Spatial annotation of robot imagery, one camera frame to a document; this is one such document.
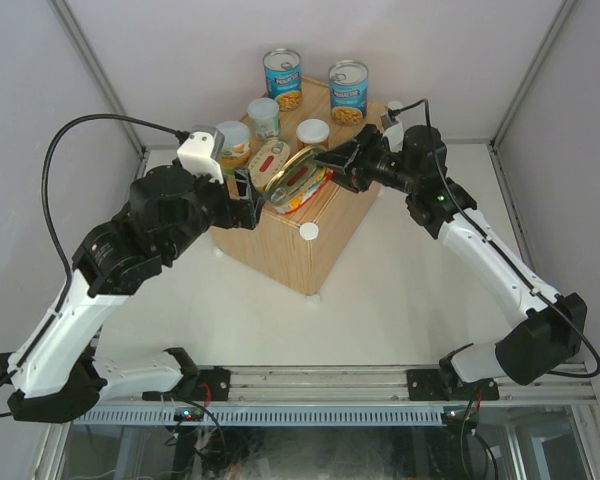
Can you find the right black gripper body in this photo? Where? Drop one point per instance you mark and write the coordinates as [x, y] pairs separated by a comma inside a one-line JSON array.
[[379, 165]]

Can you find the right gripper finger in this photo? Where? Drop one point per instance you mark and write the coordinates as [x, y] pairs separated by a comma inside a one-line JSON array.
[[346, 179], [340, 159]]

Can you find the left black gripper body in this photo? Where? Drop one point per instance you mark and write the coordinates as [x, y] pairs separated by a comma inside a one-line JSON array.
[[208, 198]]

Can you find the tan can white lid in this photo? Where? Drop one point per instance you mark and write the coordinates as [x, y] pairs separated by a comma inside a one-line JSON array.
[[312, 132]]

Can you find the yellow can white lid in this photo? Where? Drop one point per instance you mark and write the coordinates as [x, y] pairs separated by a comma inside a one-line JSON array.
[[235, 151]]

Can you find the oval red sardine tin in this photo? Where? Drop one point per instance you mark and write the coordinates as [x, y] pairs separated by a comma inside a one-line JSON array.
[[268, 161]]

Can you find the blue soup can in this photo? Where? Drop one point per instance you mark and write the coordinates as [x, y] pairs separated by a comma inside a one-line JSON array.
[[348, 86], [283, 77]]

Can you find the green can white lid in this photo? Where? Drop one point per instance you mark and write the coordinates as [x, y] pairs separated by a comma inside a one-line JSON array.
[[264, 116]]

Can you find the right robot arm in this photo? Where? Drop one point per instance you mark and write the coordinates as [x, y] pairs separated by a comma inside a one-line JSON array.
[[546, 327]]

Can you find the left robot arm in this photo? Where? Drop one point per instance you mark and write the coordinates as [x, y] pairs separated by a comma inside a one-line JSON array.
[[56, 374]]

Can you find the wooden cube counter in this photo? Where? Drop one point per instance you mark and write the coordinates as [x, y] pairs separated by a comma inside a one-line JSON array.
[[299, 249]]

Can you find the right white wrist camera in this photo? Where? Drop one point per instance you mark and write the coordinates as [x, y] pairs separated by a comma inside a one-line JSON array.
[[393, 131]]

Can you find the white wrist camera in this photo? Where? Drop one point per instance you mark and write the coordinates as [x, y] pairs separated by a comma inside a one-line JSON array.
[[200, 152], [393, 131]]

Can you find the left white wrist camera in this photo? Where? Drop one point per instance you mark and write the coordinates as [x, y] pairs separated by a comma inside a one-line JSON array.
[[200, 152]]

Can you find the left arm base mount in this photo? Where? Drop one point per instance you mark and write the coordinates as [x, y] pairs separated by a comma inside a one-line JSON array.
[[200, 380]]

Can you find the grey slotted cable duct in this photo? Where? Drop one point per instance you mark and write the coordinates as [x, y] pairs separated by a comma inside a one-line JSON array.
[[263, 416]]

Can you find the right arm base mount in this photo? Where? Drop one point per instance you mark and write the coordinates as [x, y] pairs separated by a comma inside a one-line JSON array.
[[440, 382]]

